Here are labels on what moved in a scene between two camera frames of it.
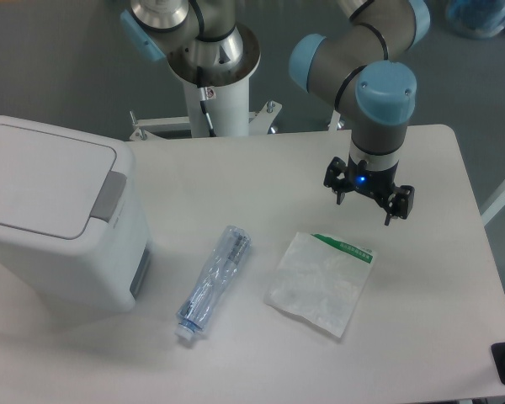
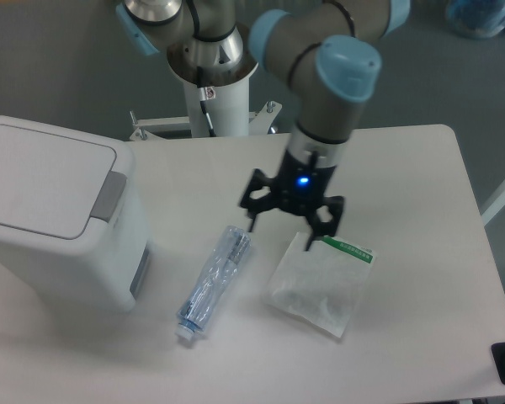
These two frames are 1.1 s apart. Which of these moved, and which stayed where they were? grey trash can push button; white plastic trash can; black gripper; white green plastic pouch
Moved: black gripper
Stayed: white plastic trash can; white green plastic pouch; grey trash can push button
